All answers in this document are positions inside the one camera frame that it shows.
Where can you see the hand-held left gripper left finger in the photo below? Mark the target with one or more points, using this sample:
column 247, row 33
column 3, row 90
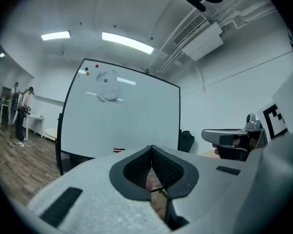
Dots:
column 92, row 203

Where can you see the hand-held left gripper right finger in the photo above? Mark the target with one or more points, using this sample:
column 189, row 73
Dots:
column 210, row 191

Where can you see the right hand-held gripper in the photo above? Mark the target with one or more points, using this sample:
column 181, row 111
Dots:
column 255, row 127

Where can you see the red object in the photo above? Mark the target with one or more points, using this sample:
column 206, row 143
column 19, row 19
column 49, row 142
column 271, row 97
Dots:
column 117, row 150

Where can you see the person's right hand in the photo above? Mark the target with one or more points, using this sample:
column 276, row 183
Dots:
column 234, row 151

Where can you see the light wooden table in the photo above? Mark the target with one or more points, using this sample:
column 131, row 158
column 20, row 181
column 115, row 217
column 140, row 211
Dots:
column 210, row 154

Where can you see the round wooden table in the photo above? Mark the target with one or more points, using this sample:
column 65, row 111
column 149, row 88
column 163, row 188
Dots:
column 51, row 133

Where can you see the white ceiling air conditioner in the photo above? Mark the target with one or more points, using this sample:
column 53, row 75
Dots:
column 200, row 38

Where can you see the white rectangular table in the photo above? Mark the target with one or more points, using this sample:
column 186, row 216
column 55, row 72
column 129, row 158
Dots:
column 36, row 119
column 3, row 103

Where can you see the crumpled white paper sheet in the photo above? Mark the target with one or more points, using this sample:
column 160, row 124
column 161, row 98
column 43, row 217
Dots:
column 107, row 91

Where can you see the long ceiling light panel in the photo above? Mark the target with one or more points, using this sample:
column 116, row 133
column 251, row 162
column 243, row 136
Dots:
column 127, row 42

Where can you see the white ceiling pipes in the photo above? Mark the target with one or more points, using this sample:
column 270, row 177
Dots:
column 249, row 11

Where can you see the short ceiling light panel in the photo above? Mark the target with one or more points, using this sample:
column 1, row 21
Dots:
column 55, row 35

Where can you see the black head-worn camera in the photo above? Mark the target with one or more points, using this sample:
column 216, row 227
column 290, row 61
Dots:
column 195, row 0

